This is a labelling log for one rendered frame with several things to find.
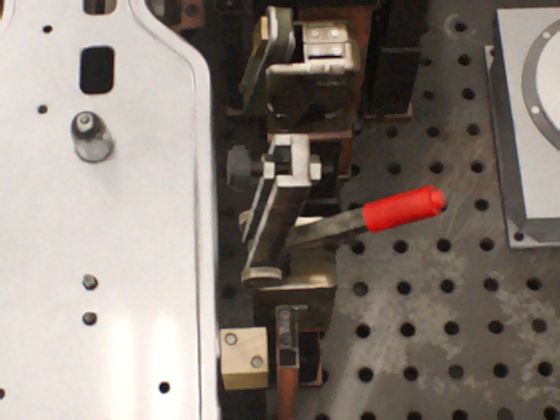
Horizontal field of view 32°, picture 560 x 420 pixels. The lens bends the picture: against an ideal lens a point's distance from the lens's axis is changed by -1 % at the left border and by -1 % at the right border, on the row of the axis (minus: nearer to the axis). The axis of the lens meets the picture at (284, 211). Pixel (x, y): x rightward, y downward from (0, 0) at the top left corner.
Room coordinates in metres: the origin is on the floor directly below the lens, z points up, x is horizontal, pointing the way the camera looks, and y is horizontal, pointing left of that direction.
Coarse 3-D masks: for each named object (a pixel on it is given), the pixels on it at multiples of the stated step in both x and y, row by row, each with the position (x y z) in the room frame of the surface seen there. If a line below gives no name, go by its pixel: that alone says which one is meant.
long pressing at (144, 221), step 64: (64, 0) 0.53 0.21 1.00; (128, 0) 0.53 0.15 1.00; (0, 64) 0.46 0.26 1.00; (64, 64) 0.46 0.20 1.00; (128, 64) 0.46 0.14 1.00; (192, 64) 0.46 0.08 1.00; (0, 128) 0.39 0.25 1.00; (64, 128) 0.39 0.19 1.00; (128, 128) 0.39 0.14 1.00; (192, 128) 0.39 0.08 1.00; (0, 192) 0.33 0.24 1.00; (64, 192) 0.33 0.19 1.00; (128, 192) 0.33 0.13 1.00; (192, 192) 0.33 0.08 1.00; (0, 256) 0.27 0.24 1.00; (64, 256) 0.27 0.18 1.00; (128, 256) 0.27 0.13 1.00; (192, 256) 0.27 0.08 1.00; (0, 320) 0.22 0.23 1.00; (64, 320) 0.22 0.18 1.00; (128, 320) 0.22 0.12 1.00; (192, 320) 0.22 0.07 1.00; (0, 384) 0.17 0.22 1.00; (64, 384) 0.17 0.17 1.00; (128, 384) 0.17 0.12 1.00; (192, 384) 0.17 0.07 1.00
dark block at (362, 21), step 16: (304, 0) 0.48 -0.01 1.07; (320, 0) 0.48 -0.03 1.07; (336, 0) 0.48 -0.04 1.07; (352, 0) 0.48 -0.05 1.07; (368, 0) 0.48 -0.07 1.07; (304, 16) 0.48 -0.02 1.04; (320, 16) 0.48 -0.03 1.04; (336, 16) 0.48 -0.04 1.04; (352, 16) 0.48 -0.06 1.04; (368, 16) 0.48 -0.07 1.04; (368, 32) 0.48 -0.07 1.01; (352, 128) 0.48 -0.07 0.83; (352, 144) 0.49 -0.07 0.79
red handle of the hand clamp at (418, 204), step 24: (408, 192) 0.27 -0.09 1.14; (432, 192) 0.27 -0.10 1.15; (336, 216) 0.27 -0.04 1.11; (360, 216) 0.26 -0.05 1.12; (384, 216) 0.26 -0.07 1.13; (408, 216) 0.26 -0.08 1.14; (432, 216) 0.25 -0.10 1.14; (288, 240) 0.26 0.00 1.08; (312, 240) 0.25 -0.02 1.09; (336, 240) 0.25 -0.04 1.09
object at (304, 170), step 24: (288, 144) 0.27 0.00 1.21; (240, 168) 0.25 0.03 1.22; (264, 168) 0.26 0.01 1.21; (288, 168) 0.26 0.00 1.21; (312, 168) 0.26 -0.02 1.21; (264, 192) 0.27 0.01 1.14; (288, 192) 0.24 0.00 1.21; (264, 216) 0.24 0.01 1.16; (288, 216) 0.24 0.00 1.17; (264, 240) 0.24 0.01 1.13; (264, 264) 0.24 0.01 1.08
